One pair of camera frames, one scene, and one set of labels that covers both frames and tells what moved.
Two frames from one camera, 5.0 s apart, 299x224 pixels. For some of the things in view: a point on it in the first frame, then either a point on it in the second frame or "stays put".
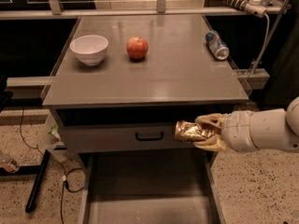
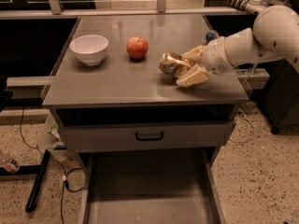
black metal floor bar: [37, 180] stays put
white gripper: [237, 131] -> [214, 56]
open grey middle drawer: [149, 188] stays put
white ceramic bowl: [90, 49] stays put
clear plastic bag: [50, 136] stays put
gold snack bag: [190, 132] -> [171, 63]
